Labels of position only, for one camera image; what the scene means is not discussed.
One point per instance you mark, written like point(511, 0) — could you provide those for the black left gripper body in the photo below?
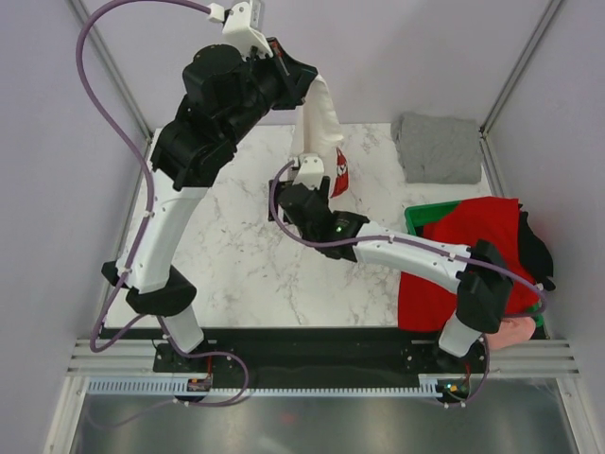
point(268, 78)

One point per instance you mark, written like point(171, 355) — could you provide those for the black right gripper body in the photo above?
point(323, 192)

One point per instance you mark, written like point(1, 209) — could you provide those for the white red printed t shirt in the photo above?
point(318, 131)

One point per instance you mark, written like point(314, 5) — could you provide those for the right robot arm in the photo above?
point(476, 275)

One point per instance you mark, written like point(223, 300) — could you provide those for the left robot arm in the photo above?
point(226, 95)

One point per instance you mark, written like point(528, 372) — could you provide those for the green plastic bin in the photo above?
point(425, 307)

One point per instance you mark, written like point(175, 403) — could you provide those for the folded grey t shirt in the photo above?
point(436, 149)

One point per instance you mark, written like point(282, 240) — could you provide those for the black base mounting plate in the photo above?
point(364, 358)

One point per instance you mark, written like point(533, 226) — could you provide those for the black t shirt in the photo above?
point(533, 254)

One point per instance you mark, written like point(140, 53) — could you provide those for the pink t shirt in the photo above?
point(512, 331)

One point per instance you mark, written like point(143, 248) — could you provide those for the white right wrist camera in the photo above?
point(308, 169)

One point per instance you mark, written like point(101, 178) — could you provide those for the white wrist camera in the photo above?
point(241, 27)
point(308, 169)

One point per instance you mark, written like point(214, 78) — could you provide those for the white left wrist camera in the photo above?
point(241, 27)

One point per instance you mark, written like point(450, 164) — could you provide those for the aluminium frame post left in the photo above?
point(102, 51)

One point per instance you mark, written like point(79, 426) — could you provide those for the aluminium frame post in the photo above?
point(546, 20)
point(102, 51)

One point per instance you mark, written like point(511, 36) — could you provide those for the aluminium front rail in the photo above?
point(531, 359)

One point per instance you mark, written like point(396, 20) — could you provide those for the aluminium frame post right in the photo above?
point(546, 20)

